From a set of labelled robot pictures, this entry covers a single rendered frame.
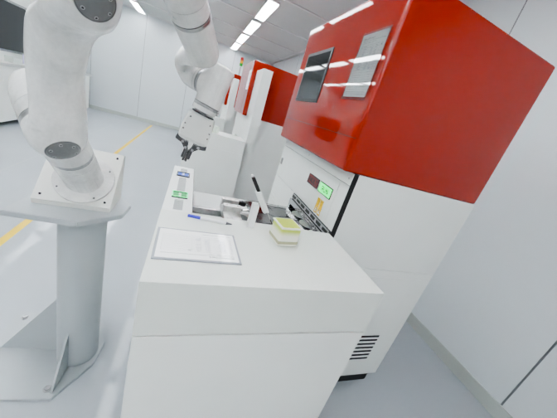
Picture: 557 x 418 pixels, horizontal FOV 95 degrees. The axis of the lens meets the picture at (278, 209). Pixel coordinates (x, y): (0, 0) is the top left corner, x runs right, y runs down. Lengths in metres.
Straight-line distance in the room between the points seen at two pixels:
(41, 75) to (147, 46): 8.34
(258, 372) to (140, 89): 8.65
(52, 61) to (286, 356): 0.86
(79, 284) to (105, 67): 8.21
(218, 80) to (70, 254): 0.85
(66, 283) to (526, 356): 2.46
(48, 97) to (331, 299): 0.80
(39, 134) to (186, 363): 0.63
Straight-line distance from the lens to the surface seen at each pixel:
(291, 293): 0.66
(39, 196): 1.21
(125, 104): 9.15
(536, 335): 2.27
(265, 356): 0.80
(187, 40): 0.75
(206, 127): 0.93
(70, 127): 0.80
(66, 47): 0.69
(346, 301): 0.76
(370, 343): 1.69
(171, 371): 0.78
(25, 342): 1.78
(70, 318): 1.47
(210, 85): 0.91
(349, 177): 1.01
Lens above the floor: 1.33
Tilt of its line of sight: 19 degrees down
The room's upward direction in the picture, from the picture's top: 18 degrees clockwise
